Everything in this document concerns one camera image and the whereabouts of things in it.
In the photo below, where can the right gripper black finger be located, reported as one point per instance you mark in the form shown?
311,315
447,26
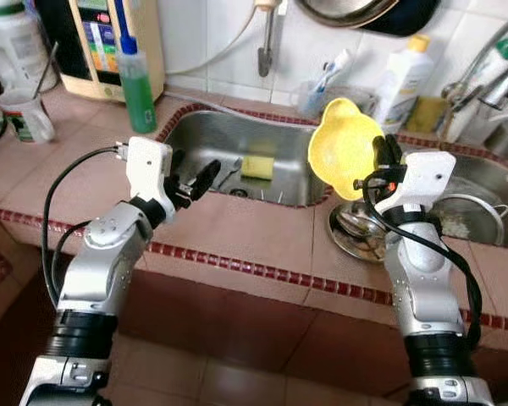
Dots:
395,150
380,156

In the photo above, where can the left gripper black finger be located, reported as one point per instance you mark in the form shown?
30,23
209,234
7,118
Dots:
178,165
206,178

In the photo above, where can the yellow plastic bowl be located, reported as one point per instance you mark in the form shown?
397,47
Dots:
343,148

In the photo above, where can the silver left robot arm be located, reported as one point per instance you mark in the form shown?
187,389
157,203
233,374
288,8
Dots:
102,262

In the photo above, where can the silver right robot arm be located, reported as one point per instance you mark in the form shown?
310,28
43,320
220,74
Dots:
423,288

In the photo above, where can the steel fork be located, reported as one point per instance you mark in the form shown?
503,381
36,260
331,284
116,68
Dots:
224,175

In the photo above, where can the dull yellow sponge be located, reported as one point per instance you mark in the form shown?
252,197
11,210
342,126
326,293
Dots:
427,114

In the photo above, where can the bright yellow sponge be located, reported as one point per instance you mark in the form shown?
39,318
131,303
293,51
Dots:
258,167

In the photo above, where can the white bottle yellow cap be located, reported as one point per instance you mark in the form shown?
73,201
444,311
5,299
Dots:
402,85

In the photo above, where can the green dish soap bottle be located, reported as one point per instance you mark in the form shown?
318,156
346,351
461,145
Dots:
138,97

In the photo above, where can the clear toothbrush cup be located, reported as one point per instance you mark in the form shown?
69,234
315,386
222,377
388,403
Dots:
309,100

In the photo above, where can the steel mesh strainer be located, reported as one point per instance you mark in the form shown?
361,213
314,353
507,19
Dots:
474,222

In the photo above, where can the white blue toothbrush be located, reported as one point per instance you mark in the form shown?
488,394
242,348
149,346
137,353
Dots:
337,68

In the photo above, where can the small steel cup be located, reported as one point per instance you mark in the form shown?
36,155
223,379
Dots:
504,139

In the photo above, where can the white bottle green cap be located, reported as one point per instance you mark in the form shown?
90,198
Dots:
483,76

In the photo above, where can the beige water filter machine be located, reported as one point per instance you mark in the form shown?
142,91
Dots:
93,51

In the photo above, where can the hanging metal wok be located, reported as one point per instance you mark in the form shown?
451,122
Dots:
364,10

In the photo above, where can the long stirring spoon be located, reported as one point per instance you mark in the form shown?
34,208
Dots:
44,72

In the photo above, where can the clear measuring cup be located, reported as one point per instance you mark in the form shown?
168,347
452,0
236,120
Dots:
21,118

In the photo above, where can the white plastic jug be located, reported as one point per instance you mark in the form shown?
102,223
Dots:
13,46

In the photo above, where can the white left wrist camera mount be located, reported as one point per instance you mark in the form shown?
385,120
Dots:
148,165

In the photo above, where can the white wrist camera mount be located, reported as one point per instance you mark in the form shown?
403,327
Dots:
148,165
427,173

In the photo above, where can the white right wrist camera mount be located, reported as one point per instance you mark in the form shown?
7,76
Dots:
427,173

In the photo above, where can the wall water tap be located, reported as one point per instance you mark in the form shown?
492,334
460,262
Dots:
267,46

